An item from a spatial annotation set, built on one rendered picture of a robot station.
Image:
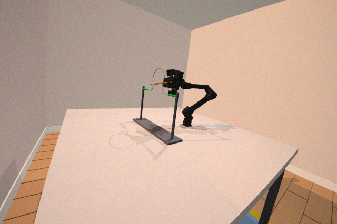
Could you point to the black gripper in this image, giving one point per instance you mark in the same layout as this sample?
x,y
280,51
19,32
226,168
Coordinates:
x,y
174,83

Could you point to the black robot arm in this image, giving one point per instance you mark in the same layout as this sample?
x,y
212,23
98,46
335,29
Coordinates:
x,y
188,111

